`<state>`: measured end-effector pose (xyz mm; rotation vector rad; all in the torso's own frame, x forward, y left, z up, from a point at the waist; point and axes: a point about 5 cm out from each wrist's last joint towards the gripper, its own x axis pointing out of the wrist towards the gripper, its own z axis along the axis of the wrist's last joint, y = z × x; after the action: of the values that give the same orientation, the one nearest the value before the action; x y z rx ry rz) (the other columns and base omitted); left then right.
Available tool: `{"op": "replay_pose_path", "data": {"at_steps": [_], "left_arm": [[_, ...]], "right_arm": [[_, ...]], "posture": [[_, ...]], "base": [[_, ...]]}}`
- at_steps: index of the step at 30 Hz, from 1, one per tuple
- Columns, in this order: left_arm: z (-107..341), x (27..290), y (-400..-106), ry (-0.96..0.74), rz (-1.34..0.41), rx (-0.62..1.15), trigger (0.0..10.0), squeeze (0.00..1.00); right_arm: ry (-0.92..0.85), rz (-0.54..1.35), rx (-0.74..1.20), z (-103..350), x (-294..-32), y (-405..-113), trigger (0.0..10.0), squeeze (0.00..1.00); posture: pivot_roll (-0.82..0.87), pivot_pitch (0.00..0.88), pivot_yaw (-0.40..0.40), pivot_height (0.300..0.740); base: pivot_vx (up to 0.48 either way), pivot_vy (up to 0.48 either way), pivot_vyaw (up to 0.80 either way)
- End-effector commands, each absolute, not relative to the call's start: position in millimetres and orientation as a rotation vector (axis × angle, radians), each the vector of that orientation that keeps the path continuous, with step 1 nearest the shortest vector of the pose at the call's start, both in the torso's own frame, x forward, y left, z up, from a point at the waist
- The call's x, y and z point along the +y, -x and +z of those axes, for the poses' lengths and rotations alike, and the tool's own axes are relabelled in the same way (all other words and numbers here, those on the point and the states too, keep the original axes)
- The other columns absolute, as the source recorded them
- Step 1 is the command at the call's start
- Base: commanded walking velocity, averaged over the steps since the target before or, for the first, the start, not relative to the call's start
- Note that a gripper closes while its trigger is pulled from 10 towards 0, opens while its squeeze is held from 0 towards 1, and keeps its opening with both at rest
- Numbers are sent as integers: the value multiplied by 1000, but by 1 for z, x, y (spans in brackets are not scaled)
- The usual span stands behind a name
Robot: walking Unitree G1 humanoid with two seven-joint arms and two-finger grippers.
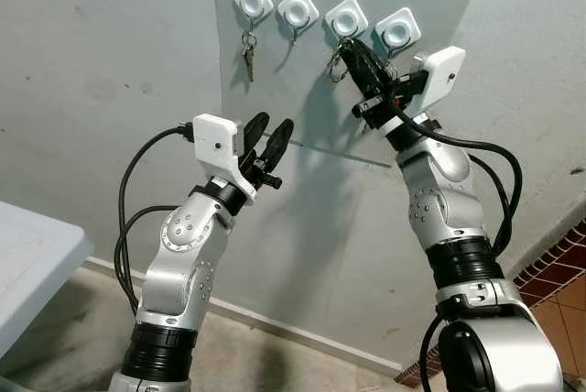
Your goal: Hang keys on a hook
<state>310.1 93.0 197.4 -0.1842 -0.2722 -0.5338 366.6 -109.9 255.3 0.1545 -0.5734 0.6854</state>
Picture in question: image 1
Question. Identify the white skirting board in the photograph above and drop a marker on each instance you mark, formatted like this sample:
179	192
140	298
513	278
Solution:
302	334

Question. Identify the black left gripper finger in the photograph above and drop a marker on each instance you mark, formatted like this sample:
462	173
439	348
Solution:
278	143
255	133

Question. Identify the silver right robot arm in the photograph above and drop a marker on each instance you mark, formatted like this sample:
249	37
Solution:
439	181

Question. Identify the metal key bunch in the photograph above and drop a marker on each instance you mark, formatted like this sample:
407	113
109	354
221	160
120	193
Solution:
337	67
248	58

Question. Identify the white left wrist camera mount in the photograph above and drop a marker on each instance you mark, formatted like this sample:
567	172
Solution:
215	140

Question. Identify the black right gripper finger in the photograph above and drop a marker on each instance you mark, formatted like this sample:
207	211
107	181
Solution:
359	67
379	70

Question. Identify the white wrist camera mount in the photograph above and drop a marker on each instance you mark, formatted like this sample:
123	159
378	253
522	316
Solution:
442	81
215	140

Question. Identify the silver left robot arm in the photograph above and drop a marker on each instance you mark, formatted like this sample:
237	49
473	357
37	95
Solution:
179	264

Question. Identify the pale grey wall board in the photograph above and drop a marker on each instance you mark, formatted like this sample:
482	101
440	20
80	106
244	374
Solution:
275	90

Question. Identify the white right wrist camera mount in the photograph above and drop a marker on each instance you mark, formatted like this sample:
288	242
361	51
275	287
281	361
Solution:
442	81

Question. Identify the white table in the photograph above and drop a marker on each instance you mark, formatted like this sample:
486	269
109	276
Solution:
37	264

